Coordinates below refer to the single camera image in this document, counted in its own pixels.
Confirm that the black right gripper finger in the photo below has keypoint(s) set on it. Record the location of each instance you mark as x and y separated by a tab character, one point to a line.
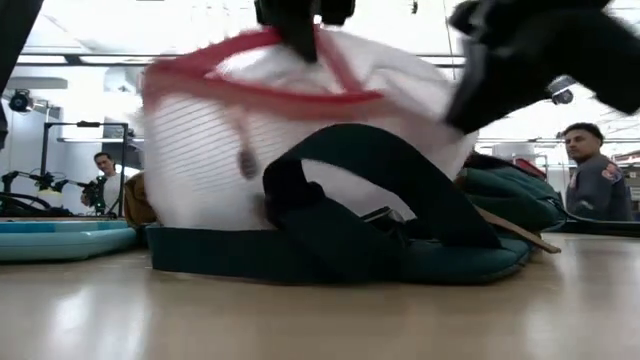
490	90

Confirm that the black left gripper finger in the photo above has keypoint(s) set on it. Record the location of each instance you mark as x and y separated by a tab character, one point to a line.
300	35

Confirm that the white mesh pouch pink trim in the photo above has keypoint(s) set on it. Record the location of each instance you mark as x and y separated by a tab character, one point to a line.
210	165

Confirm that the tan and green backpack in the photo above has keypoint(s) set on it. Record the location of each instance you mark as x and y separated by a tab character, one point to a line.
350	250

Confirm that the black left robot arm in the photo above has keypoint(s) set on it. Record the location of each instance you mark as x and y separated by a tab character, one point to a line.
17	30

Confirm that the black background robot arm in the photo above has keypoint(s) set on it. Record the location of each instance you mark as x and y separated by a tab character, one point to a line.
25	192
92	192

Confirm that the person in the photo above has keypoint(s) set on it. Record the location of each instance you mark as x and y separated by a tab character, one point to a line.
110	190
597	185

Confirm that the black ceiling camera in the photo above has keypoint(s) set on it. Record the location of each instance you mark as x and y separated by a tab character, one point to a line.
20	101
562	97

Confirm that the black metal stand frame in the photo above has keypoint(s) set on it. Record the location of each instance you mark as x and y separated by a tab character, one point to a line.
84	124

